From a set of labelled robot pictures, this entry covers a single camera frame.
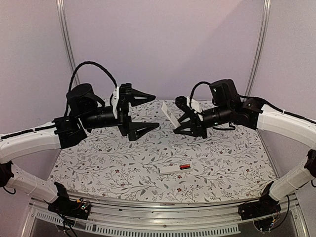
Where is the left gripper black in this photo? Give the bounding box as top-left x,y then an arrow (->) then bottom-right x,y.
80,88 -> 160,141

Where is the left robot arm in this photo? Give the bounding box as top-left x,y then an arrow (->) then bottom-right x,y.
0,83 -> 159,214

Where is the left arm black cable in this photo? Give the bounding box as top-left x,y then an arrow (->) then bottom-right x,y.
64,61 -> 118,117

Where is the white remote control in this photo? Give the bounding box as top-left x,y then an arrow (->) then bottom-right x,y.
158,164 -> 193,176

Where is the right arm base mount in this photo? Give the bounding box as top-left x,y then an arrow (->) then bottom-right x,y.
238,181 -> 281,220

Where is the left aluminium frame post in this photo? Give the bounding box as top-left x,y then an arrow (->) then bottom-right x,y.
56,0 -> 76,73

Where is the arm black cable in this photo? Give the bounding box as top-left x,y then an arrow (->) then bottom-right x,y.
64,61 -> 118,117
189,81 -> 316,125

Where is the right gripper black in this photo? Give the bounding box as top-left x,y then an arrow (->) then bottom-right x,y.
173,103 -> 232,139

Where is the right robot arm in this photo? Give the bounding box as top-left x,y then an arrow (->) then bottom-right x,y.
174,79 -> 316,215

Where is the right aluminium frame post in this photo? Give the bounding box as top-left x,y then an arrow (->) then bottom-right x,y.
245,0 -> 272,96

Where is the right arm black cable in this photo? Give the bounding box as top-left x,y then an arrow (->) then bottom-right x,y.
189,81 -> 316,125

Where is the red black battery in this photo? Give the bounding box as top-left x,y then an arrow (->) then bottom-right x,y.
180,164 -> 191,168

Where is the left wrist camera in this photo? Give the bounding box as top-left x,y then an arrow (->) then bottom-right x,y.
110,86 -> 121,119

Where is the floral patterned table mat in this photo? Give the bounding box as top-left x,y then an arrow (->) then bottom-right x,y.
49,100 -> 276,203

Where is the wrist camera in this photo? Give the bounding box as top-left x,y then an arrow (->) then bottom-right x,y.
110,86 -> 121,119
175,96 -> 202,116

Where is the white remote battery cover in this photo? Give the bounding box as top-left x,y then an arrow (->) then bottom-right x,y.
161,102 -> 180,128

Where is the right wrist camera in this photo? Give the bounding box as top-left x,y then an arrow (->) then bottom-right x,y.
175,96 -> 202,116

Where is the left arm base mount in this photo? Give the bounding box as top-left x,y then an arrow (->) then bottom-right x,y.
48,182 -> 91,220

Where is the aluminium frame post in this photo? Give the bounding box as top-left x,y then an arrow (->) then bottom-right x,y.
245,0 -> 272,96
56,0 -> 76,73

